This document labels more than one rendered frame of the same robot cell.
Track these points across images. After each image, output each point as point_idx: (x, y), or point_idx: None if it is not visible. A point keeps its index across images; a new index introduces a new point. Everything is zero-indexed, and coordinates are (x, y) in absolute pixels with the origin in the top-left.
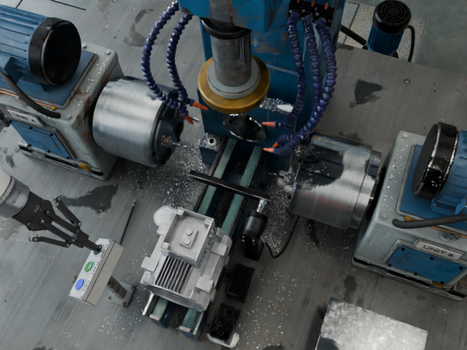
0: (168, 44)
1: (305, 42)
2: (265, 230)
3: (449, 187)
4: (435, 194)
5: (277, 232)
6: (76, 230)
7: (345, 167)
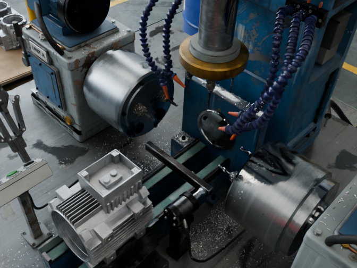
0: (169, 7)
1: None
2: (198, 236)
3: None
4: None
5: (209, 244)
6: (17, 133)
7: (294, 174)
